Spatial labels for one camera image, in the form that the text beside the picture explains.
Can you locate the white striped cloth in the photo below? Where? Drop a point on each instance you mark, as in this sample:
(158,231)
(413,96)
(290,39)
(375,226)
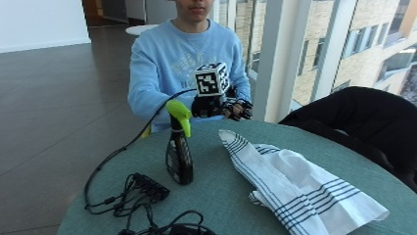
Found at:
(294,182)

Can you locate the the person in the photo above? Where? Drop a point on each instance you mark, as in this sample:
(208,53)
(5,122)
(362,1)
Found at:
(165,65)

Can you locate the white round table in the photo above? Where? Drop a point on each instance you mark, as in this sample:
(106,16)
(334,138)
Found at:
(140,29)

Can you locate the black spray bottle green trigger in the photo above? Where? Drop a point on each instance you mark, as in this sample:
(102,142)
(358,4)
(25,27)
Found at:
(178,160)

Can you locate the white marker cube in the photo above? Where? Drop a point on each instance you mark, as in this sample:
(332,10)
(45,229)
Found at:
(210,79)

